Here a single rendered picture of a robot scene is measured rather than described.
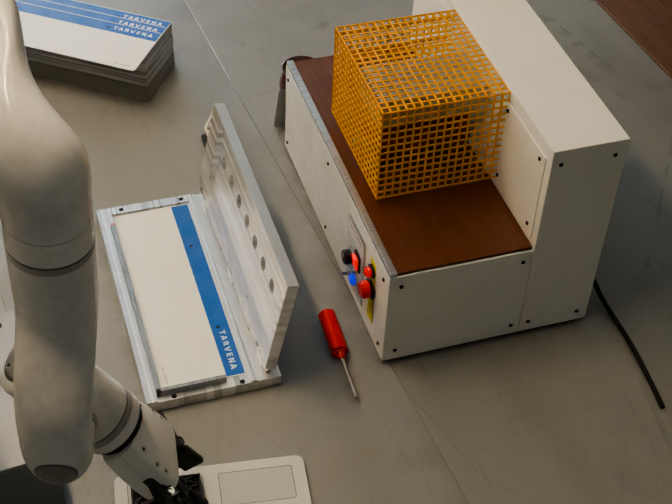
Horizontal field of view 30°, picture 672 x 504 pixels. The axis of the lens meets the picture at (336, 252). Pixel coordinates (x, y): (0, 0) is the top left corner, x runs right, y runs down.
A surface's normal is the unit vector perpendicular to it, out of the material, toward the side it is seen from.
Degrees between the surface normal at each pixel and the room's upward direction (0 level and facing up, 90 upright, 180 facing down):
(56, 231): 96
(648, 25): 0
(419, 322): 90
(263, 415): 0
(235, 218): 79
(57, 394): 53
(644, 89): 0
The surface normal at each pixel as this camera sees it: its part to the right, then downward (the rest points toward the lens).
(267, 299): -0.93, 0.04
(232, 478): 0.04, -0.72
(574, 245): 0.30, 0.67
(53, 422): 0.12, 0.36
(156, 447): 0.86, -0.42
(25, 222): -0.29, 0.69
